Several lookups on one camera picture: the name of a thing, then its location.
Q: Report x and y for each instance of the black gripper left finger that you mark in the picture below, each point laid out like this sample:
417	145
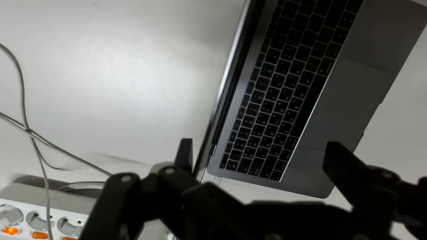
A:
170	193

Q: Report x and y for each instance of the white power strip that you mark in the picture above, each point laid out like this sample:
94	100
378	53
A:
30	212

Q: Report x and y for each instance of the grey laptop with stickers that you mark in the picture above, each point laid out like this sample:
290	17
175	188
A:
303	73

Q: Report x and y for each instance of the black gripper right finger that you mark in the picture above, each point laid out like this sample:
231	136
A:
379	197

